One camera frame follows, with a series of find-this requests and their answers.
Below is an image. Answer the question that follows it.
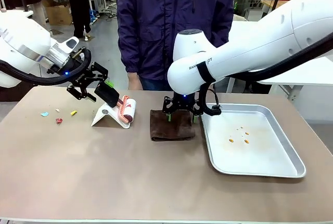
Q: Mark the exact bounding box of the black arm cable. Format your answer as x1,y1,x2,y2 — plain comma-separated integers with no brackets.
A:
196,36,333,117
0,48,92,86

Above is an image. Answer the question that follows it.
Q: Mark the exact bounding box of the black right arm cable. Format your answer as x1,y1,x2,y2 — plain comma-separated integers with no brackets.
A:
196,36,333,117

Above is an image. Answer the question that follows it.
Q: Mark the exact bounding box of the person's right hand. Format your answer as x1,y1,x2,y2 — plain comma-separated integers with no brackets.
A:
127,72,144,91

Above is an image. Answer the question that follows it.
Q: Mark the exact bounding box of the person in purple jacket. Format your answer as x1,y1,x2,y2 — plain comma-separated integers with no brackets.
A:
115,0,235,91

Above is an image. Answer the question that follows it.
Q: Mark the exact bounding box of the brown cardboard box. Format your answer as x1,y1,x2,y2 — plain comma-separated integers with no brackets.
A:
42,0,74,26

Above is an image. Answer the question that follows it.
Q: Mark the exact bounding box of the white side table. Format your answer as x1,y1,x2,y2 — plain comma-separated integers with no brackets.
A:
255,57,333,100

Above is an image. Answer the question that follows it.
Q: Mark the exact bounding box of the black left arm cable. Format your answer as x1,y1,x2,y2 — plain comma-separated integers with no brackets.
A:
0,48,92,86

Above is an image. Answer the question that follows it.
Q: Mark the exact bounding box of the silver metal tray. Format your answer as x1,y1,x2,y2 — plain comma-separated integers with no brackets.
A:
201,103,307,179

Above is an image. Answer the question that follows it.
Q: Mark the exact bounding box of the brown cloth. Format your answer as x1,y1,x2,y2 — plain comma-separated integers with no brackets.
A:
149,109,196,142

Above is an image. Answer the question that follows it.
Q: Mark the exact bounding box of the person's right forearm purple sleeve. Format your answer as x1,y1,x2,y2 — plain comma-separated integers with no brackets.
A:
117,21,143,74

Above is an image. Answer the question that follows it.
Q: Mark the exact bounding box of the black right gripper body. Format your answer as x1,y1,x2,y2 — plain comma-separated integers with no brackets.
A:
162,93,201,117

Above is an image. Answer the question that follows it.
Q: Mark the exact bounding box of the lint roller with black handle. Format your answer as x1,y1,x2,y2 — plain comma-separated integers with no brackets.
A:
94,82,137,126

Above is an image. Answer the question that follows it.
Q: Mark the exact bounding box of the bystander in black trousers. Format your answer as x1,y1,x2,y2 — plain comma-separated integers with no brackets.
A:
65,0,92,39

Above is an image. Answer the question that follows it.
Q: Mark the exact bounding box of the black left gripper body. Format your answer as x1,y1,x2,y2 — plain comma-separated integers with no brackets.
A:
61,57,91,86

